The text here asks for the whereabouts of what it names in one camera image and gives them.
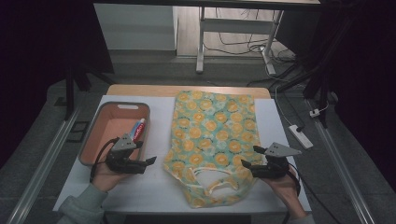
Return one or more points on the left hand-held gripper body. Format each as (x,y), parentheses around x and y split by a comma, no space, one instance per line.
(123,157)

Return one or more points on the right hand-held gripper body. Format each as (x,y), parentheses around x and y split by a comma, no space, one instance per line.
(275,165)

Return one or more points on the toothpaste tube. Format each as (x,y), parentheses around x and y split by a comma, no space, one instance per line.
(138,130)

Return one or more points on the pink plastic basket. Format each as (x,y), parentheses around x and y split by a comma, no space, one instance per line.
(110,127)

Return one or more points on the yellow flower print cloth bag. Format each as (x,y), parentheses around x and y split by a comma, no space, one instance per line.
(214,130)

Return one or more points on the person's right hand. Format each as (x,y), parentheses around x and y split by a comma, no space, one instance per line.
(286,188)

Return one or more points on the person's left hand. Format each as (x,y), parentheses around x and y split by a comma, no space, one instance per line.
(104,179)

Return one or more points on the white table mat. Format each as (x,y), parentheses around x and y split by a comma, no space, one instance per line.
(155,186)

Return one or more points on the white power strip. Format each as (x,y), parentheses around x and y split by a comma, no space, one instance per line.
(300,136)

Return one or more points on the black floor plate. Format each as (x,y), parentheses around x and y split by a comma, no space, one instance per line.
(77,131)

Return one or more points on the small white adapter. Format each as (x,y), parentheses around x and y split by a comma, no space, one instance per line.
(314,113)

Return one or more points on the black stand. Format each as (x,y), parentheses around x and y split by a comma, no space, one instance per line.
(320,77)
(70,90)

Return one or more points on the white cabinet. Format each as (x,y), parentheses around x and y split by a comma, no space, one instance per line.
(134,28)

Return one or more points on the metal floor rail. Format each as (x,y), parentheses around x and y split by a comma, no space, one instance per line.
(339,161)
(46,161)

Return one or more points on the white desk frame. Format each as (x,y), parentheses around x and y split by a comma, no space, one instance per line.
(236,26)

